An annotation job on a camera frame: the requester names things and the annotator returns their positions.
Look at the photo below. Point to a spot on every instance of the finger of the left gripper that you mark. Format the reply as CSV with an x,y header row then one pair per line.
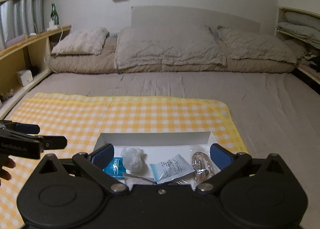
x,y
51,143
20,127

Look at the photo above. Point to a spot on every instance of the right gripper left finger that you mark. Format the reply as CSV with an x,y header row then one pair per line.
x,y
91,167

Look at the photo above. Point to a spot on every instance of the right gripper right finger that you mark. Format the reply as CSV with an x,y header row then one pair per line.
x,y
232,166

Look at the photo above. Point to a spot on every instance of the blue foil sachet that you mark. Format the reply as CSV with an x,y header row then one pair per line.
x,y
115,168

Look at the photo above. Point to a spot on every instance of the white light-blue sachet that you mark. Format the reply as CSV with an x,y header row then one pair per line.
x,y
174,168

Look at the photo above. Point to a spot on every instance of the clear pink-card packet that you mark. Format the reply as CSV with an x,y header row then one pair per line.
x,y
131,180

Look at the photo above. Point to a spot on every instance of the person left hand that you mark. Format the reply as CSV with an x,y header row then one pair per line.
x,y
8,164

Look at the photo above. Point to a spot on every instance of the small dried flower bundle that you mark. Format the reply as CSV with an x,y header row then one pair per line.
x,y
8,95

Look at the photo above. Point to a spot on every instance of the yellow checkered blanket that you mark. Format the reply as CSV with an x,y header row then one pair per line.
x,y
82,119

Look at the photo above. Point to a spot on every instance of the white cardboard box tray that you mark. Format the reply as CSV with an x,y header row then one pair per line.
x,y
159,147

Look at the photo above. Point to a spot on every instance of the white tissue box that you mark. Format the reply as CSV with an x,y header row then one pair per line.
x,y
24,77

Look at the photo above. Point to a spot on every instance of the wooden bedside shelf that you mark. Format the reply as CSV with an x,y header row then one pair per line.
x,y
23,56

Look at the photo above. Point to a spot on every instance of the grey bed sheet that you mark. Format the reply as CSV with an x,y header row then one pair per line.
x,y
274,113

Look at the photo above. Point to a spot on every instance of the fluffy white pillow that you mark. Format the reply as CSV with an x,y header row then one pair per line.
x,y
82,42

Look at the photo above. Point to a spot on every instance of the green glass bottle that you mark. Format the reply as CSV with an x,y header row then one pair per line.
x,y
54,15

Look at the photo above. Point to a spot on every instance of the beige right pillow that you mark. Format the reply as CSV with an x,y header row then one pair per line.
x,y
247,45

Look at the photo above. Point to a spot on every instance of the large beige middle pillow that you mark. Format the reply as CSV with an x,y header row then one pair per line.
x,y
167,45

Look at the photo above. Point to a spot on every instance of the grey window curtain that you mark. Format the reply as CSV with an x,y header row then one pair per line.
x,y
20,18

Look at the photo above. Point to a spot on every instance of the right storage shelf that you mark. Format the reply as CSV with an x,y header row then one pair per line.
x,y
307,68

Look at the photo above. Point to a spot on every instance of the folded grey bedding stack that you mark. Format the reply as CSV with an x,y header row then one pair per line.
x,y
301,26

